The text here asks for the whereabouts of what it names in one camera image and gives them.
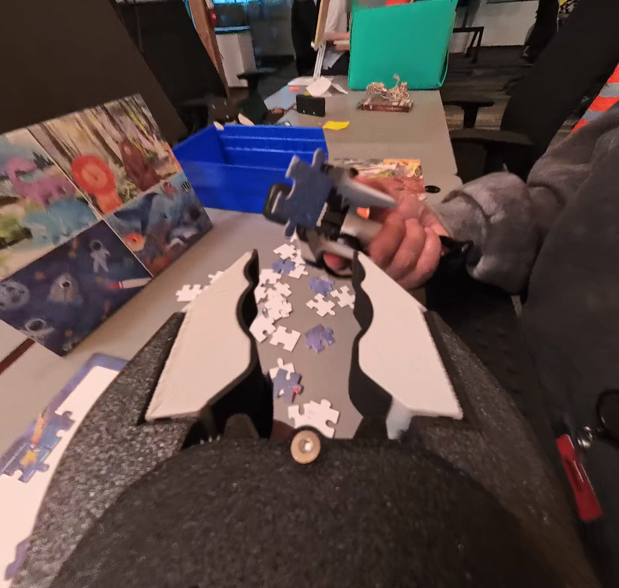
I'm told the grey desk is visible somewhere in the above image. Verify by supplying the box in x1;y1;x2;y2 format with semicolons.
263;76;459;163
0;155;465;458

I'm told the dark blue puzzle piece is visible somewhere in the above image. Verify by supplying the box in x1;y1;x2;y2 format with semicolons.
283;149;338;238

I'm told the small skeleton model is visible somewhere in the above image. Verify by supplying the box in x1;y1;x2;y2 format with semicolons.
360;75;414;112

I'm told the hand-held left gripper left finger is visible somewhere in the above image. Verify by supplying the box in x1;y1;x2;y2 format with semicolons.
145;249;274;439

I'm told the orange comet puzzle piece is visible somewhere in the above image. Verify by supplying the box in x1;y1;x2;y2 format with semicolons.
0;410;77;483

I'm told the black partition panel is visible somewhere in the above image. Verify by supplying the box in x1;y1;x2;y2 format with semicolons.
0;0;228;136

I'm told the wooden easel stand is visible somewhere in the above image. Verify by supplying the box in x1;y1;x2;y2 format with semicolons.
309;0;346;96

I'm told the blue space puzzle tray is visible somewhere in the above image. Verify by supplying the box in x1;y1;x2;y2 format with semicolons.
0;353;129;581

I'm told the person's right hand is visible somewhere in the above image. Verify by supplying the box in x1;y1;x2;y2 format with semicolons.
368;196;450;289

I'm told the black office chair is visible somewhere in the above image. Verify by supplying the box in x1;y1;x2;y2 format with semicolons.
442;0;619;182

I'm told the orange reflective vest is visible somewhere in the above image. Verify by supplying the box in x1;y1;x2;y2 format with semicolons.
573;63;619;134

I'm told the illustrated puzzle box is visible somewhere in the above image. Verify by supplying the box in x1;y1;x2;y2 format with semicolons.
0;94;213;356

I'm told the red tag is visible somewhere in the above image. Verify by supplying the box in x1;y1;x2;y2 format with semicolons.
555;433;604;523

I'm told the person's right forearm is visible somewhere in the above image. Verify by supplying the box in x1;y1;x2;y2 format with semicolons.
437;171;562;294

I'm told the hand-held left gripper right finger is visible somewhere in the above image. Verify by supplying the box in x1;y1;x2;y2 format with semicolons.
348;252;464;441

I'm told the pile of puzzle pieces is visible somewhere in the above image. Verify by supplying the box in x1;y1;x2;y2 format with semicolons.
175;240;356;439

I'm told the blue plastic bin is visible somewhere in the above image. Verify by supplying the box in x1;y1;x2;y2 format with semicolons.
172;124;329;211

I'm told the colourful jungle puzzle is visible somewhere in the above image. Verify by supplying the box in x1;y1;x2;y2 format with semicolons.
355;158;427;204

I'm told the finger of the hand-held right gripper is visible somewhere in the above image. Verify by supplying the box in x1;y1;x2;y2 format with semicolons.
329;164;398;210

